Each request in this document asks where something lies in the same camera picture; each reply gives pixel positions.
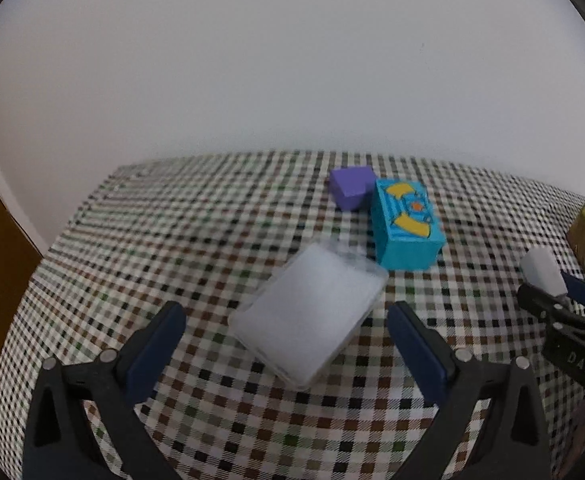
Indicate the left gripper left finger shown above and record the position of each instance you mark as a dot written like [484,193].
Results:
[59,442]

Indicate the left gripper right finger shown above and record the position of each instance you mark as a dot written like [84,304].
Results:
[512,442]

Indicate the purple cube block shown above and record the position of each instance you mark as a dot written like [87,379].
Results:
[352,187]

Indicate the turquoise toy brick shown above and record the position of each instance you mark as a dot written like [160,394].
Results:
[407,234]

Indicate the white power adapter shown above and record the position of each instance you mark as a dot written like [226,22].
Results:
[541,270]

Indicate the white translucent plastic case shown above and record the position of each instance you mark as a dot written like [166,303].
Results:
[302,317]

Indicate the checkered tablecloth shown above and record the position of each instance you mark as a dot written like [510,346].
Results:
[207,231]

